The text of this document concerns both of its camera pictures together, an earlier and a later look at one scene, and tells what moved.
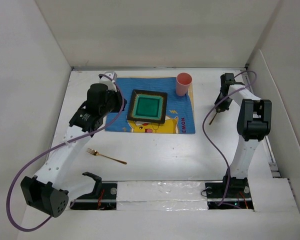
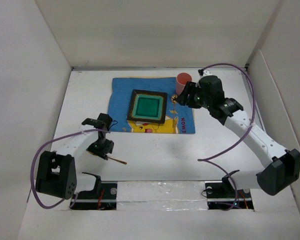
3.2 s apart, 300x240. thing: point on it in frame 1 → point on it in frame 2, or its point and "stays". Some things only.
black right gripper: x=223 y=107 → x=190 y=89
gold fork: x=95 y=153 stays
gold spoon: x=213 y=118 → x=174 y=100
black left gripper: x=118 y=97 → x=103 y=152
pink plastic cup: x=183 y=81 stays
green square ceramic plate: x=148 y=106 stays
